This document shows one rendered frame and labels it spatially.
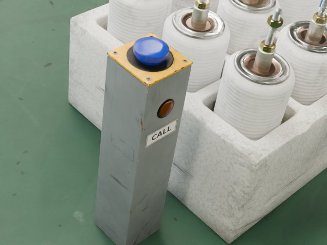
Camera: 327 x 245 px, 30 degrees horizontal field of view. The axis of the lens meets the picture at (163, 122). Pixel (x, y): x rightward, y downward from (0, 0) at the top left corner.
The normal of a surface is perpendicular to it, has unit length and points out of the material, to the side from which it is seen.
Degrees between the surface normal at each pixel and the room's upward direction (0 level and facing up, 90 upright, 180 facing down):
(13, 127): 0
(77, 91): 90
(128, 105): 90
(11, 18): 0
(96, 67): 90
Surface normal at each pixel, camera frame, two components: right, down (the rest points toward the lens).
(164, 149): 0.69, 0.56
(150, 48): 0.12, -0.72
